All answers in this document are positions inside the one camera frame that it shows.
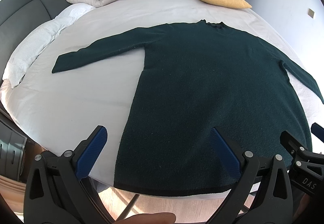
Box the dark green knit sweater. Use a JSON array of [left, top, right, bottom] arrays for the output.
[[52, 20, 321, 197]]

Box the person's left hand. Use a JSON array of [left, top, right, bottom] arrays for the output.
[[115, 212, 176, 224]]

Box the dark bedside cabinet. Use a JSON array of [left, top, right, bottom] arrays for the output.
[[1, 113, 41, 183]]

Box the white bed sheet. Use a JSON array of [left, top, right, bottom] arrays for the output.
[[1, 0, 323, 187]]

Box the white pillow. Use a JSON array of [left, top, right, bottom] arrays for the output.
[[2, 3, 95, 88]]

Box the dark green upholstered headboard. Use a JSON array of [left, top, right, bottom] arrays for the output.
[[0, 0, 70, 74]]

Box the wall light switch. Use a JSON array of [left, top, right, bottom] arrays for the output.
[[308, 9, 315, 18]]

